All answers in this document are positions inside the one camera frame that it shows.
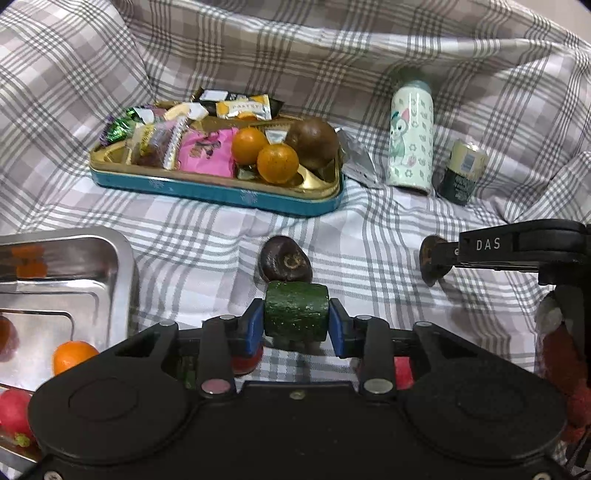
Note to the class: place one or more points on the orange tangerine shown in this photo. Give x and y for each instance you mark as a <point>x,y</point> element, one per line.
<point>74,357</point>

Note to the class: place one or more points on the green drink can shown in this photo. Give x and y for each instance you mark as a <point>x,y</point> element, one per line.
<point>461,175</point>

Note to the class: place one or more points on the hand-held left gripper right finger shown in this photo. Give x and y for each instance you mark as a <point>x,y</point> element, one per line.
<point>336,331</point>

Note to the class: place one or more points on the green cucumber piece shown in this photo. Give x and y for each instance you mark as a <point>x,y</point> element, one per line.
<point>295,311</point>
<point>189,376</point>

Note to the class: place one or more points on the stainless steel tray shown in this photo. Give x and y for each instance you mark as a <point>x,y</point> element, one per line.
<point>69,300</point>

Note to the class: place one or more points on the white cartoon print bottle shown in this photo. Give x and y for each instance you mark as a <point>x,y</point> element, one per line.
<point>410,138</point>

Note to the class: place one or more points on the yellow pastry packet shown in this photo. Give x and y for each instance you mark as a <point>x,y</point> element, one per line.
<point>244,108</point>

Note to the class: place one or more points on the brown kiwi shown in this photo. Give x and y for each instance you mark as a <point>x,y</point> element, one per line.
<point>314,143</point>

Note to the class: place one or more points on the person's right hand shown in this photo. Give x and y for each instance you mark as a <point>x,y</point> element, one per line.
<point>549,318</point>

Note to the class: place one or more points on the dark water chestnut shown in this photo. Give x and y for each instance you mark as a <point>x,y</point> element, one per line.
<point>429,258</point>
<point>284,258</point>

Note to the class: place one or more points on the black snack packet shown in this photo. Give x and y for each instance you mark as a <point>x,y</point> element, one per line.
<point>217,95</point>

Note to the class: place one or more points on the red radish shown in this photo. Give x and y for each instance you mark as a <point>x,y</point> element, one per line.
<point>16,413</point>

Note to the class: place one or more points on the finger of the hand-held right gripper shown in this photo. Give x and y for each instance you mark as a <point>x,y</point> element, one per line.
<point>485,244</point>

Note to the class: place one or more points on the silver foil packet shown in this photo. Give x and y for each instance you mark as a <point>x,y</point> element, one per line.
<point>355,157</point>

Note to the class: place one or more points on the red cherry tomato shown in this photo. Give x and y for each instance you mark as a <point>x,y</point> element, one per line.
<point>247,362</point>
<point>7,339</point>
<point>404,373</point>

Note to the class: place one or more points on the white candy wrapper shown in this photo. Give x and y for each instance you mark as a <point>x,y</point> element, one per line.
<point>184,111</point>

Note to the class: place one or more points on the small orange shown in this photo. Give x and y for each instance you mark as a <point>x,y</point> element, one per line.
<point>249,145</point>
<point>278,164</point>

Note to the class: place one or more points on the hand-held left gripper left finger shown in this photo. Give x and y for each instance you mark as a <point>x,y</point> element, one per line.
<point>251,328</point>

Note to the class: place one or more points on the clear brown snack packet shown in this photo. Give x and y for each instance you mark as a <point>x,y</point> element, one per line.
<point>157,143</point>

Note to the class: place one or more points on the green foil candy wrapper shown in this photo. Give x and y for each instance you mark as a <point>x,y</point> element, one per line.
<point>121,125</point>

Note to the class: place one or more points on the teal and gold tin box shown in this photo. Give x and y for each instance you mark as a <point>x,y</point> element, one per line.
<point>207,194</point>

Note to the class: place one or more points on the small white packet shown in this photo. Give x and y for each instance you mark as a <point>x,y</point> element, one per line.
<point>276,136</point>

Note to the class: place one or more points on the pink snack packet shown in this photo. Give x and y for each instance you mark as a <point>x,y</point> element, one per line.
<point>205,154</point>

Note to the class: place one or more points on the grey plaid blanket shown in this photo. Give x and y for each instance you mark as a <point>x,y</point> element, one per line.
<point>369,55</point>

